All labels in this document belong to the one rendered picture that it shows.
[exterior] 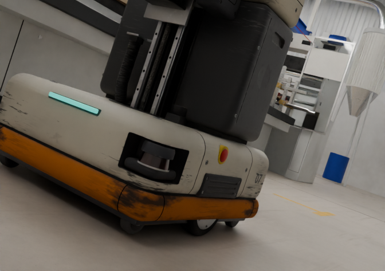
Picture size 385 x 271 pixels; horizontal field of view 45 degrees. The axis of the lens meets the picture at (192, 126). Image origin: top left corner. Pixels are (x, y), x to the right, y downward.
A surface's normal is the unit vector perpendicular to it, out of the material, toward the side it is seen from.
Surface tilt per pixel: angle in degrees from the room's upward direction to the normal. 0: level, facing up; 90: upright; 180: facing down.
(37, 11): 90
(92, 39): 90
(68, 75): 90
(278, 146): 90
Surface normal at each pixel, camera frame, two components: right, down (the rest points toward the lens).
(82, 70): 0.81, 0.28
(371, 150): -0.50, -0.15
